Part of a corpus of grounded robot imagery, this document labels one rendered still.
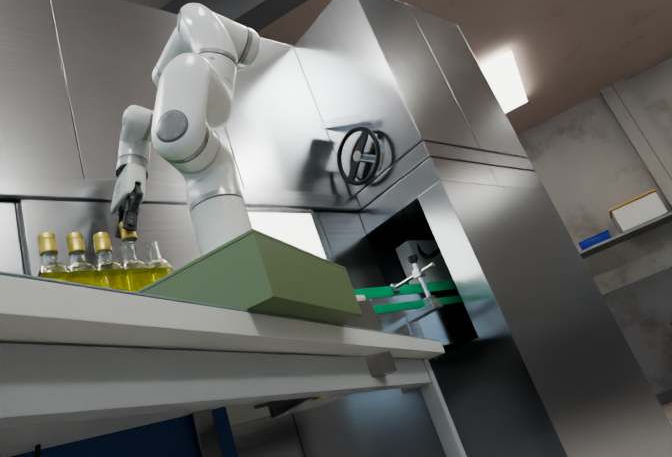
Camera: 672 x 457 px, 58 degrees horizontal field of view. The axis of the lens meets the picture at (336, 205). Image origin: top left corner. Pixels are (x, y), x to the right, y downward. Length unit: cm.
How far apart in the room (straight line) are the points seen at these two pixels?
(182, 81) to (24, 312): 62
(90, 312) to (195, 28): 75
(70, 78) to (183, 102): 89
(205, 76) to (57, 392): 63
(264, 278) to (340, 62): 167
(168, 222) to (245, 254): 91
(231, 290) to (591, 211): 727
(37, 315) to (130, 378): 15
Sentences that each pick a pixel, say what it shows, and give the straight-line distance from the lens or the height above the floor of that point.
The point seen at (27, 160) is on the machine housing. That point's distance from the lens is 168.
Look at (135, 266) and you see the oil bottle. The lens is 140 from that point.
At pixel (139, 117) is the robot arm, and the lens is 151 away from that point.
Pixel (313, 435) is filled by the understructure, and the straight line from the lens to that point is 171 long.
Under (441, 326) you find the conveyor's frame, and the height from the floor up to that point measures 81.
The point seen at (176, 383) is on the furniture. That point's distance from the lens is 69.
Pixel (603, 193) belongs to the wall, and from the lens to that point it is 797.
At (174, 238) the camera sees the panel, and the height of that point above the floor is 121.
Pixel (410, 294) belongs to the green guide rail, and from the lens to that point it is 188.
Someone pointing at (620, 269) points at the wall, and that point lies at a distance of 779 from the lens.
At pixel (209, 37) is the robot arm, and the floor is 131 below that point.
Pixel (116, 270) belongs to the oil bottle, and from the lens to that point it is 138.
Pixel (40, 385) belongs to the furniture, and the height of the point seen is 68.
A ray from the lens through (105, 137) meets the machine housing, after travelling 180.
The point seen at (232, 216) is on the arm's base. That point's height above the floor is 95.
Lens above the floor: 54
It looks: 22 degrees up
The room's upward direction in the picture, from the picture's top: 21 degrees counter-clockwise
